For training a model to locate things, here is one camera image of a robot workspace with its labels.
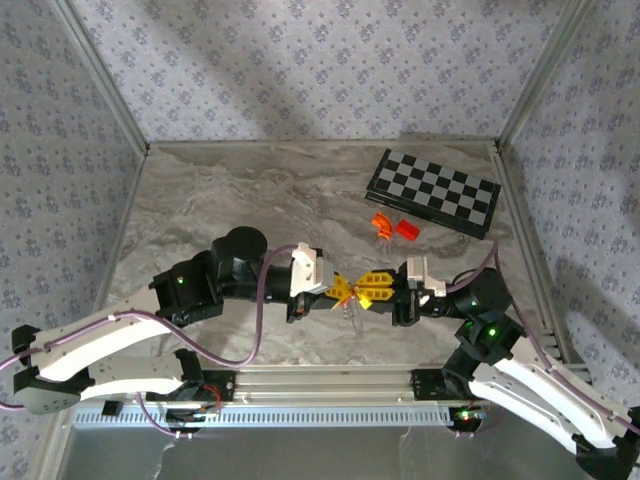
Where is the orange curved plastic piece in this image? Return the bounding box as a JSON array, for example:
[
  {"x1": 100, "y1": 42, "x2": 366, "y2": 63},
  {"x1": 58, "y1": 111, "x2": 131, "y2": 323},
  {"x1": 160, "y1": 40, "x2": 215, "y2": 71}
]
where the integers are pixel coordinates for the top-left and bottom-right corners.
[{"x1": 372, "y1": 212, "x2": 396, "y2": 240}]

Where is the red plastic block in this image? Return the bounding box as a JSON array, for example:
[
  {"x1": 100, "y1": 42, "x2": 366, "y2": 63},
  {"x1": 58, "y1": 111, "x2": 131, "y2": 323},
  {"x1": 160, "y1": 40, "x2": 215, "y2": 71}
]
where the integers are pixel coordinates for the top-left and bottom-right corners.
[{"x1": 395, "y1": 218, "x2": 421, "y2": 243}]

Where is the folded black grey chessboard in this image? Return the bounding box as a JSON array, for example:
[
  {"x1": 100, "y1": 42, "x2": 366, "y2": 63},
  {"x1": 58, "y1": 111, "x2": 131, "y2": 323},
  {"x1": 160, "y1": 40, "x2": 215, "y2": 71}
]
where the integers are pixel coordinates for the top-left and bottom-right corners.
[{"x1": 363, "y1": 148, "x2": 503, "y2": 240}]

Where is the black controller board with LEDs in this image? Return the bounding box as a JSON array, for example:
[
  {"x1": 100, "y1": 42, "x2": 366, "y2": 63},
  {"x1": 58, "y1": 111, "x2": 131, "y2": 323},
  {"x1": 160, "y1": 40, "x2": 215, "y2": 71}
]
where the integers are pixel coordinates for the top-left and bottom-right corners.
[
  {"x1": 448, "y1": 405, "x2": 494, "y2": 434},
  {"x1": 165, "y1": 407, "x2": 222, "y2": 432}
]

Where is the grey metal sheet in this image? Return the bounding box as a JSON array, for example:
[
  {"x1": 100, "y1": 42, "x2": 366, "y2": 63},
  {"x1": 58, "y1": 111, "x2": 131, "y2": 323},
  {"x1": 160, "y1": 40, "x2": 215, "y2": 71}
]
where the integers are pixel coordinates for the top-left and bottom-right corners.
[{"x1": 59, "y1": 424, "x2": 586, "y2": 480}]

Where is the aluminium side rail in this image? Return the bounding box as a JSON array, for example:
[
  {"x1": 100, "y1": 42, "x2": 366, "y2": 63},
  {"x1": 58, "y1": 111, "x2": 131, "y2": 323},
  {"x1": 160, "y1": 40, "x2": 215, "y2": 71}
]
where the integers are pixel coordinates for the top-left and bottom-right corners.
[
  {"x1": 77, "y1": 149, "x2": 151, "y2": 366},
  {"x1": 492, "y1": 147, "x2": 576, "y2": 364}
]

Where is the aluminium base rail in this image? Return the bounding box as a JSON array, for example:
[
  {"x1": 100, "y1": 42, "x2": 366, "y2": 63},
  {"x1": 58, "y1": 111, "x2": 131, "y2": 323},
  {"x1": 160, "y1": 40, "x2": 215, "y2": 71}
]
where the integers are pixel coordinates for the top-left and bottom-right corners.
[{"x1": 53, "y1": 363, "x2": 600, "y2": 407}]

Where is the grey slotted cable duct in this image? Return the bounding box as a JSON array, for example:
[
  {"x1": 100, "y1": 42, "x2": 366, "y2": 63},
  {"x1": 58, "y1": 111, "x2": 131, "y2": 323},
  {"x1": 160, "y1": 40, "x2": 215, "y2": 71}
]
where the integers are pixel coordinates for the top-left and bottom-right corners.
[{"x1": 72, "y1": 404, "x2": 454, "y2": 430}]

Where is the aluminium frame post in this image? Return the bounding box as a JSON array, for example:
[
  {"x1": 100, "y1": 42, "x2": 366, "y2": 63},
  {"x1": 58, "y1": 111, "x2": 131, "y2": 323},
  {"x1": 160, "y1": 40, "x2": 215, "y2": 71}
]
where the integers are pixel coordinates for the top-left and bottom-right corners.
[
  {"x1": 47, "y1": 0, "x2": 152, "y2": 155},
  {"x1": 496, "y1": 0, "x2": 599, "y2": 151}
]

